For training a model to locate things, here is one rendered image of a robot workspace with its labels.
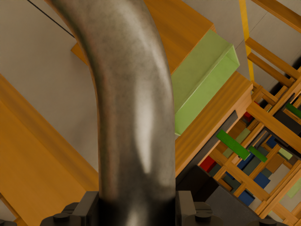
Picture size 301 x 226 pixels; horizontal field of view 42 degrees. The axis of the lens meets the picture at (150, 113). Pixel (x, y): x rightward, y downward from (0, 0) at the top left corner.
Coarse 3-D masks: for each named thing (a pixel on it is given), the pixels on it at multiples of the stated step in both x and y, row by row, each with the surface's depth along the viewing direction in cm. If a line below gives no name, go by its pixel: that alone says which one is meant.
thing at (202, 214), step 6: (186, 216) 12; (192, 216) 12; (198, 216) 12; (204, 216) 12; (210, 216) 12; (216, 216) 12; (186, 222) 12; (192, 222) 12; (198, 222) 12; (204, 222) 12; (210, 222) 12; (216, 222) 12; (222, 222) 12
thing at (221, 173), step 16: (256, 96) 698; (272, 96) 690; (288, 112) 678; (256, 144) 688; (208, 160) 706; (272, 160) 677; (288, 160) 705; (224, 176) 729; (256, 176) 677; (240, 192) 675; (272, 192) 656; (288, 192) 658; (288, 224) 644
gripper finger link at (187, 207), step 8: (176, 192) 16; (184, 192) 16; (176, 200) 15; (184, 200) 15; (192, 200) 15; (176, 208) 14; (184, 208) 14; (192, 208) 14; (176, 216) 13; (184, 216) 13; (176, 224) 13
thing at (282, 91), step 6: (300, 66) 916; (300, 72) 918; (282, 84) 966; (282, 90) 917; (276, 96) 918; (300, 96) 904; (300, 102) 906; (264, 108) 921; (270, 108) 924; (252, 126) 925; (270, 138) 914; (264, 144) 910; (270, 144) 912; (270, 150) 904; (288, 162) 888; (288, 168) 928
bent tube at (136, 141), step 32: (64, 0) 14; (96, 0) 14; (128, 0) 14; (96, 32) 14; (128, 32) 14; (96, 64) 14; (128, 64) 14; (160, 64) 14; (96, 96) 15; (128, 96) 14; (160, 96) 14; (128, 128) 14; (160, 128) 14; (128, 160) 14; (160, 160) 14; (128, 192) 14; (160, 192) 14; (128, 224) 14; (160, 224) 14
